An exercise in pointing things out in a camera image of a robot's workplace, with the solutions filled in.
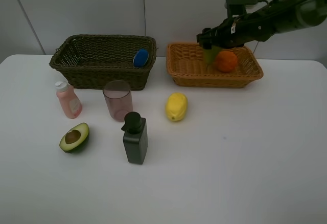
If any pink bottle white cap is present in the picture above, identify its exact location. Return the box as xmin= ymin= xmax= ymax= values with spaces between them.
xmin=55 ymin=81 xmax=82 ymax=119

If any dark brown wicker basket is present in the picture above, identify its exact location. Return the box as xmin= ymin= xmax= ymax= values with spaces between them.
xmin=49 ymin=34 xmax=157 ymax=91

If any black pump dispenser bottle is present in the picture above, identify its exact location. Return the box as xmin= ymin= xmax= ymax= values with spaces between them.
xmin=121 ymin=111 xmax=148 ymax=165

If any orange fruit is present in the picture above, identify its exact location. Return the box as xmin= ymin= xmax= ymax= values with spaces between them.
xmin=214 ymin=51 xmax=238 ymax=73

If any translucent pink cup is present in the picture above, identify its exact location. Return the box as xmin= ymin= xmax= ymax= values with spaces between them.
xmin=103 ymin=80 xmax=133 ymax=122

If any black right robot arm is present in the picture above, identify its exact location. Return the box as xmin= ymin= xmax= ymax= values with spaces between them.
xmin=197 ymin=0 xmax=326 ymax=50

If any white bottle blue cap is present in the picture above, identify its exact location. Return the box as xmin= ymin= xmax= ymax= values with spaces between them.
xmin=133 ymin=49 xmax=149 ymax=68

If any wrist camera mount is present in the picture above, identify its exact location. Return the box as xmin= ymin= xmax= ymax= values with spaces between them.
xmin=225 ymin=0 xmax=258 ymax=18

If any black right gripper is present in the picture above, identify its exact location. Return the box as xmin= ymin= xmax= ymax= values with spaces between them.
xmin=196 ymin=18 xmax=245 ymax=49

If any orange wicker basket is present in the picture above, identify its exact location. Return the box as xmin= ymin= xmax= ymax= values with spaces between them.
xmin=166 ymin=43 xmax=264 ymax=88

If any green red pear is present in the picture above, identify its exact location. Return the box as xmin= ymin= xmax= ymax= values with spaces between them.
xmin=203 ymin=46 xmax=223 ymax=66

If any halved avocado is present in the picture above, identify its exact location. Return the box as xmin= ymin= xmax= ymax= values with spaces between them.
xmin=59 ymin=123 xmax=90 ymax=153

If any yellow lemon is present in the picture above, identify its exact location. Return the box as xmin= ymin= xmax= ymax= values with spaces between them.
xmin=165 ymin=93 xmax=188 ymax=122

